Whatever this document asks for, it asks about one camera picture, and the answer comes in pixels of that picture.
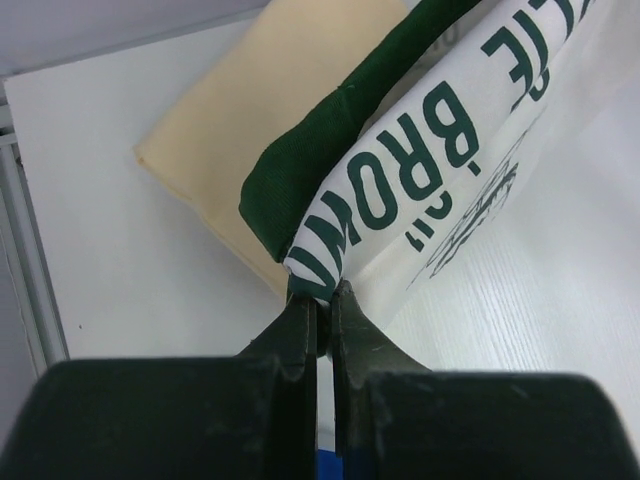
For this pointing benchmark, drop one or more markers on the white and green t shirt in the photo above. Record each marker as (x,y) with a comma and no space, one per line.
(450,199)

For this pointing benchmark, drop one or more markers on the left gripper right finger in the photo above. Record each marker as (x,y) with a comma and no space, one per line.
(358,349)

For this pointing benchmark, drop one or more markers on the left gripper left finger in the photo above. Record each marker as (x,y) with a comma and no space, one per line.
(287,353)

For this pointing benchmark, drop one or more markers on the blue t shirt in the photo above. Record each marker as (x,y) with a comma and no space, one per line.
(329,466)

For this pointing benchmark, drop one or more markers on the folded beige t shirt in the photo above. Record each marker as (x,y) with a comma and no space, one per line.
(292,56)

